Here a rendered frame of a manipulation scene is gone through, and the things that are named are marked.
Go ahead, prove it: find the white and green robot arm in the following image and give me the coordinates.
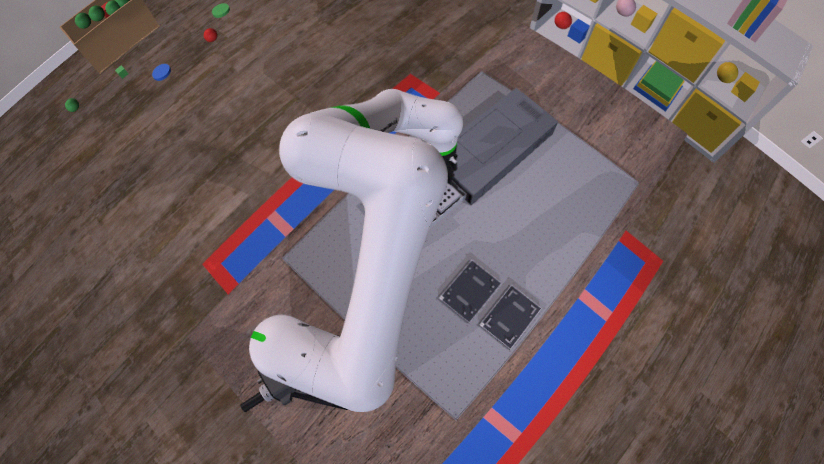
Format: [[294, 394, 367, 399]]
[[240, 89, 463, 412]]

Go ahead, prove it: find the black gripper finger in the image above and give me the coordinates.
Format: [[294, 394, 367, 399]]
[[447, 154, 458, 185]]

